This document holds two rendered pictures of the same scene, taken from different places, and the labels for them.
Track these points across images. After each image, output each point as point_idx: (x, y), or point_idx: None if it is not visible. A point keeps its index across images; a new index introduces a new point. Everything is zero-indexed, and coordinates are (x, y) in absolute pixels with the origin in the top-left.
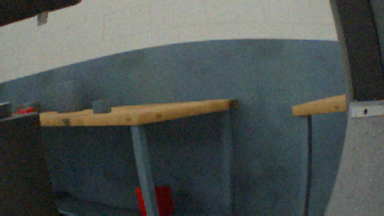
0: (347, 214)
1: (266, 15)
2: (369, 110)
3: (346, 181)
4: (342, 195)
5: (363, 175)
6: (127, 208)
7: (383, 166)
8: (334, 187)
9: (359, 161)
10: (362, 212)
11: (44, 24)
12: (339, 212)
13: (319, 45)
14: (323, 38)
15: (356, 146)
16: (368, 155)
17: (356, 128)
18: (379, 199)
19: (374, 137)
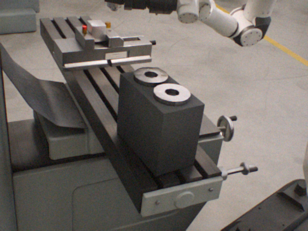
0: (24, 96)
1: None
2: (3, 65)
3: (19, 88)
4: (21, 93)
5: (16, 83)
6: None
7: (13, 76)
8: (20, 93)
9: (13, 81)
10: (23, 92)
11: (155, 15)
12: (24, 97)
13: None
14: None
15: (11, 78)
16: (12, 77)
17: (7, 73)
18: (19, 85)
19: (8, 71)
